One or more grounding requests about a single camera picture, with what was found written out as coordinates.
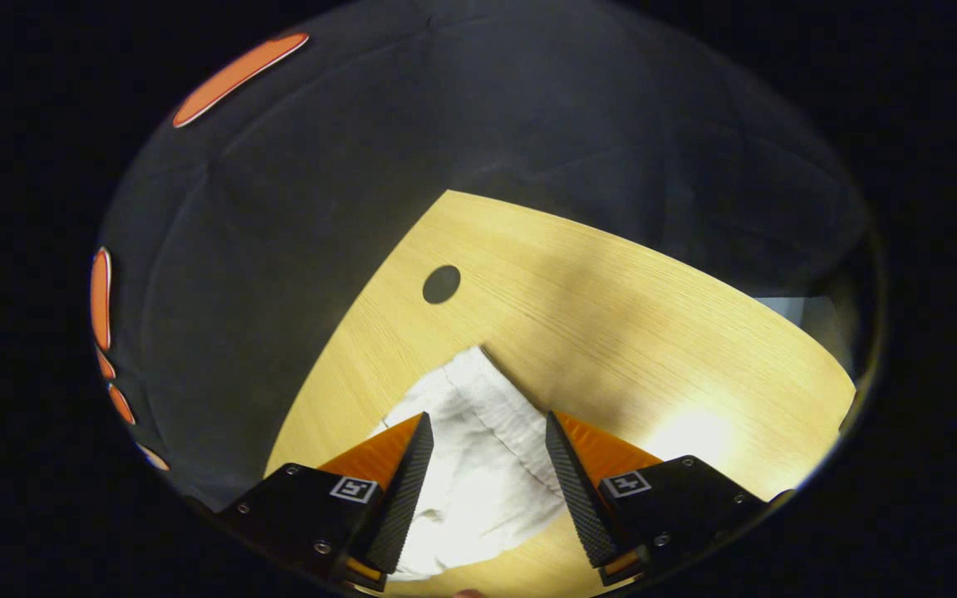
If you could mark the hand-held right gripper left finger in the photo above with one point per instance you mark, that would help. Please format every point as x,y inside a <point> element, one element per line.
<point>404,498</point>

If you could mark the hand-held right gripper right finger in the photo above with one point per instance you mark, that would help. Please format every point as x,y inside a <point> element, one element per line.
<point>578,490</point>

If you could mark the white jeans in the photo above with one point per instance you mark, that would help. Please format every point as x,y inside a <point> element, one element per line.
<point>478,465</point>

